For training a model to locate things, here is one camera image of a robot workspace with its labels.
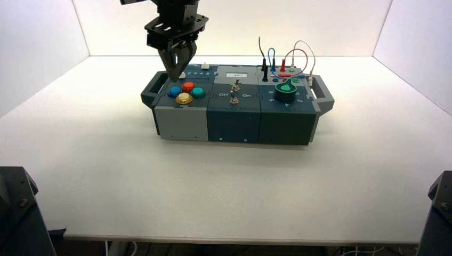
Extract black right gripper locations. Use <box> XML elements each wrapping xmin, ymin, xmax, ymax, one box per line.
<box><xmin>144</xmin><ymin>0</ymin><xmax>209</xmax><ymax>83</ymax></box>

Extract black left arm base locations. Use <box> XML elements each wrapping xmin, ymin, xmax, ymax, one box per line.
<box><xmin>0</xmin><ymin>166</ymin><xmax>67</xmax><ymax>256</ymax></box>

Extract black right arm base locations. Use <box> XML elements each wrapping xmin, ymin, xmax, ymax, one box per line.
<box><xmin>417</xmin><ymin>170</ymin><xmax>452</xmax><ymax>256</ymax></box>

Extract grey and teal control box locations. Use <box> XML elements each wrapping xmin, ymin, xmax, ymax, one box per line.
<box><xmin>140</xmin><ymin>63</ymin><xmax>335</xmax><ymax>146</ymax></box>

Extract green rotary knob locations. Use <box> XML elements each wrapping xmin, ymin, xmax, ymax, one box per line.
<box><xmin>274</xmin><ymin>78</ymin><xmax>297</xmax><ymax>103</ymax></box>

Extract white table leg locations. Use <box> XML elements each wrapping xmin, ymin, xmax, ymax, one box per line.
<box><xmin>105</xmin><ymin>241</ymin><xmax>123</xmax><ymax>256</ymax></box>

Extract black plug with thin wire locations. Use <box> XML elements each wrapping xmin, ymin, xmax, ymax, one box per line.
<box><xmin>258</xmin><ymin>36</ymin><xmax>267</xmax><ymax>72</ymax></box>

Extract blue jumper cable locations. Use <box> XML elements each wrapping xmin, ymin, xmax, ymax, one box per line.
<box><xmin>267</xmin><ymin>47</ymin><xmax>277</xmax><ymax>73</ymax></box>

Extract red jumper cable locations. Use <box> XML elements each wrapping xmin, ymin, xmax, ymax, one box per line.
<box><xmin>277</xmin><ymin>49</ymin><xmax>309</xmax><ymax>79</ymax></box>

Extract white jumper cable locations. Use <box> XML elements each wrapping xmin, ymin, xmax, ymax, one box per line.
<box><xmin>290</xmin><ymin>40</ymin><xmax>317</xmax><ymax>87</ymax></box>

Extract white cables under table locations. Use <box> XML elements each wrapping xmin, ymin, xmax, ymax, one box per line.
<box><xmin>338</xmin><ymin>245</ymin><xmax>417</xmax><ymax>256</ymax></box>

